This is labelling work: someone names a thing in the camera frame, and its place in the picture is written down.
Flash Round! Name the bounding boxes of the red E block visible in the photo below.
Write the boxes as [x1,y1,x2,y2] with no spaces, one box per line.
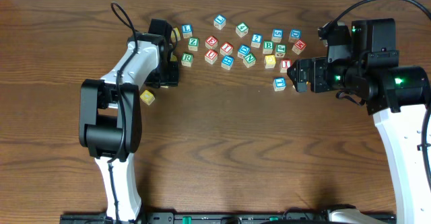
[205,36,218,50]

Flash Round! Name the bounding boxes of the blue D block right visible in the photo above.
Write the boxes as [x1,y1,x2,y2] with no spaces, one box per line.
[288,29,302,43]

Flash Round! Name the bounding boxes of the blue 2 block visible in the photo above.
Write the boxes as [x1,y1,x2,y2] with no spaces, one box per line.
[251,34,263,48]

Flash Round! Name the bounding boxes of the blue l block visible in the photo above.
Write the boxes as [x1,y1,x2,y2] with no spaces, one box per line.
[213,14,226,30]
[181,24,193,38]

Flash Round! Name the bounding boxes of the blue H block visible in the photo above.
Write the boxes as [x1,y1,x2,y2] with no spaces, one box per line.
[221,55,234,70]

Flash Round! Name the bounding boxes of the blue D block centre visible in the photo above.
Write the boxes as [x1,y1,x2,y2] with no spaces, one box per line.
[237,44,251,59]

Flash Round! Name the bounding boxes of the blue L block top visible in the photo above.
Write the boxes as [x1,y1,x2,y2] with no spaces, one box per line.
[213,14,226,30]

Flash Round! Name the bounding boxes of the green N block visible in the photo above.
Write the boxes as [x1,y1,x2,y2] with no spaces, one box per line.
[243,52,256,68]

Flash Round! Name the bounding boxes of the green R block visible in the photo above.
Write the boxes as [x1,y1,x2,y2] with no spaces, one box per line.
[181,52,193,67]

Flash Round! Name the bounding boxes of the green B block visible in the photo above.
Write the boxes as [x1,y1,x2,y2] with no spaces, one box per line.
[263,41,274,54]

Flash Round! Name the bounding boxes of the blue d block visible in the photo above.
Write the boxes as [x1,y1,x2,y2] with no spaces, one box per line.
[288,29,302,43]
[237,44,251,59]

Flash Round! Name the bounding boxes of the blue L block left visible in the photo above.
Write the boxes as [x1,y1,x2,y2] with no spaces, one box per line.
[181,24,193,38]

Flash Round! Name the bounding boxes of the red U block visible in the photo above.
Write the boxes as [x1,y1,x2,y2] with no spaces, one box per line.
[204,49,218,65]

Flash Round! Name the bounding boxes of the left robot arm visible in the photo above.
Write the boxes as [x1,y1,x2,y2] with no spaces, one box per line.
[79,19,179,223]

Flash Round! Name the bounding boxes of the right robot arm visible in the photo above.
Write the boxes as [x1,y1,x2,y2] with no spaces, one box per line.
[287,18,430,223]

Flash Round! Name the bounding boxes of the yellow block near I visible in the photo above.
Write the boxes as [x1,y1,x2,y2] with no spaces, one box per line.
[264,54,277,69]

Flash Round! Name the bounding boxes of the yellow block lower right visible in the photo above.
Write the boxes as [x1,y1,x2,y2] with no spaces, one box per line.
[140,90,155,106]

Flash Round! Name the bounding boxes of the green J block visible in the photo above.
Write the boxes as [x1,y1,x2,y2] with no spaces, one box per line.
[275,44,287,58]

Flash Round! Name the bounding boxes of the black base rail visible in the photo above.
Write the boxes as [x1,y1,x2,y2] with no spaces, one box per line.
[59,211,398,224]

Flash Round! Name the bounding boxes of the green 4 block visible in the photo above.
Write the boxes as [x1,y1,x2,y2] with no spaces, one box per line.
[236,22,249,38]

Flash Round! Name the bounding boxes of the red i block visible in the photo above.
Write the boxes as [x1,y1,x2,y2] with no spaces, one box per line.
[220,42,234,56]
[279,59,292,73]

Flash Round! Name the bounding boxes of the blue T block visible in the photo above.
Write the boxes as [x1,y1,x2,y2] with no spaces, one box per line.
[273,77,286,91]

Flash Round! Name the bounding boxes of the green Z block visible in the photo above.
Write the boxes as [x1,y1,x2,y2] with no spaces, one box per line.
[188,37,199,51]

